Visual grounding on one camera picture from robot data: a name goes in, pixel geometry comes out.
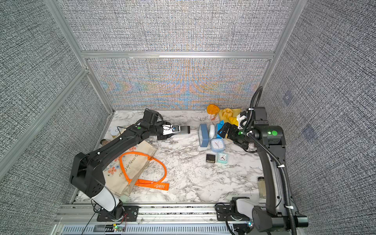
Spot black square alarm clock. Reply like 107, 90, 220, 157
172, 125, 191, 135

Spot white round alarm clock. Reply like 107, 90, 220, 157
209, 124, 216, 140

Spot light blue square alarm clock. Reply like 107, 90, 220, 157
210, 138, 225, 153

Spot mint green alarm clock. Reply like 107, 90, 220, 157
217, 152, 229, 164

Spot blue rectangular alarm clock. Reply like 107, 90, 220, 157
198, 124, 209, 147

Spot small black square clock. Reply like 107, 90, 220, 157
206, 154, 216, 163

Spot canvas bag orange handles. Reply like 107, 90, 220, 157
103, 141, 169, 197

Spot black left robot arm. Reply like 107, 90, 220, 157
70, 108, 182, 212

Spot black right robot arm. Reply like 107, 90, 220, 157
218, 107, 308, 235

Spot yellow bread loaf toy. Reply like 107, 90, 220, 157
228, 117, 239, 126

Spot yellow cutting board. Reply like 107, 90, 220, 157
218, 108, 241, 125

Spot yellow bundt cake toy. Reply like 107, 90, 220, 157
222, 108, 234, 119

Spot orange lid instant noodle cup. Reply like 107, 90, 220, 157
206, 104, 220, 120

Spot yellow tin can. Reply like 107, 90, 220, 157
110, 127, 121, 139

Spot brown spice jar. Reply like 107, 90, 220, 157
100, 139, 110, 146

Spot pale spice jar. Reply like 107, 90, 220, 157
257, 176, 267, 199

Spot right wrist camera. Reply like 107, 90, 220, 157
237, 114, 247, 129

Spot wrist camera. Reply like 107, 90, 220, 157
237, 114, 247, 129
162, 124, 181, 136

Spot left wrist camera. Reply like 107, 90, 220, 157
162, 124, 181, 136

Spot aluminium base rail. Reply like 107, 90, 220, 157
49, 202, 306, 235

